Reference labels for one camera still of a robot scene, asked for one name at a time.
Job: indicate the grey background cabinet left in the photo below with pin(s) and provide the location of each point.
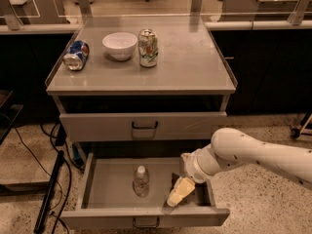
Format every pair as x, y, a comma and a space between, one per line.
38, 11

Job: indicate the grey drawer cabinet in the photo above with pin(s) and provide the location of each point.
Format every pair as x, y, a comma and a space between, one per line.
190, 76

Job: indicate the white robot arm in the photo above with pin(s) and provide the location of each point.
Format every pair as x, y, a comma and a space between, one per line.
230, 148

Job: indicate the grey background cabinet right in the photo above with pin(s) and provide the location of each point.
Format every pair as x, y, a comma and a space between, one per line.
247, 10

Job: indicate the green white upright soda can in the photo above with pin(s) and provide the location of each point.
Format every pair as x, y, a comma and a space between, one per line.
147, 48

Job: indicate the black bar on floor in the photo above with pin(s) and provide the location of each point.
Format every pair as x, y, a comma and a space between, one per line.
41, 218

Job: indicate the wheeled cart base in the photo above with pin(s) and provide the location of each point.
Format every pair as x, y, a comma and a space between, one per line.
304, 128

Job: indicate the grey background cabinet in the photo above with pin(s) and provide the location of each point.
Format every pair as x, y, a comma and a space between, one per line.
247, 10
38, 11

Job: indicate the grey open middle drawer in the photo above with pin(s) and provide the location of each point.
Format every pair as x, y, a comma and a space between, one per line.
106, 198

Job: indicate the white horizontal rail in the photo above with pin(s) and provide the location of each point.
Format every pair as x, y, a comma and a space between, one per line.
211, 25

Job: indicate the grey closed top drawer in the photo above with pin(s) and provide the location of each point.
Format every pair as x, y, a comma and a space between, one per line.
83, 127

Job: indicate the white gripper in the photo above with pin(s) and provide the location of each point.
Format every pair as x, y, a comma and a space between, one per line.
191, 165

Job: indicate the white ceramic bowl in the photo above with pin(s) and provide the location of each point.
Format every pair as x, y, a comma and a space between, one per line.
119, 45

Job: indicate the blue pepsi can lying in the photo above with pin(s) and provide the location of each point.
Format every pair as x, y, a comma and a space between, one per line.
76, 55

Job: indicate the clear plastic water bottle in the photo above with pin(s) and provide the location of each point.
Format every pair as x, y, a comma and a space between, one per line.
141, 181

